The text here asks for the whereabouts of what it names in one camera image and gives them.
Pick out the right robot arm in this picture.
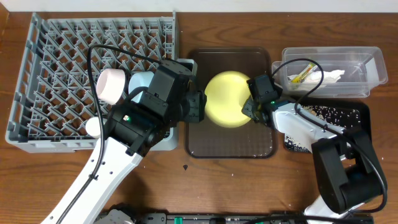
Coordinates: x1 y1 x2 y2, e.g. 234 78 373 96
242 75 387 223

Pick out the white pink bowl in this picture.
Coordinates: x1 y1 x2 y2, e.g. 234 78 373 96
96 68 126 105

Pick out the green snack wrapper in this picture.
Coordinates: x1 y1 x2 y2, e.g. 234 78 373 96
291 62 318 83

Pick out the yellow round plate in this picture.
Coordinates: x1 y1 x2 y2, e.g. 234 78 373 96
205 71 251 128

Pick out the black rectangular tray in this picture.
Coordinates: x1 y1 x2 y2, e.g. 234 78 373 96
300 98 372 139

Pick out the white cup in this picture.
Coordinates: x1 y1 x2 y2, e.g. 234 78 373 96
85 116 101 139

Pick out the white napkin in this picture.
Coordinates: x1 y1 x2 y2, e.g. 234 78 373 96
303 70 345 83

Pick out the rice food scraps pile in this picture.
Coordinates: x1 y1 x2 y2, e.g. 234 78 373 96
284 105 368 153

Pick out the clear plastic waste bin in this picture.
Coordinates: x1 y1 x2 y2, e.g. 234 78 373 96
272 46 388 98

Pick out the light blue bowl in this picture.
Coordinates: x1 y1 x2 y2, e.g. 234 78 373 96
128 71 154 94

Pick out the grey plastic dishwasher rack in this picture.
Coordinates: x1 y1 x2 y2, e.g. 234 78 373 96
5 14 179 153

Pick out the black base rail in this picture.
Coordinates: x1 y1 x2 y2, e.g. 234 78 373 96
99 203 374 224

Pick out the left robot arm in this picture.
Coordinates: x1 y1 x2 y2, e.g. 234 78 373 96
43 58 206 223

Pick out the dark brown serving tray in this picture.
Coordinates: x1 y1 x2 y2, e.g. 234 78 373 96
184 47 278 159

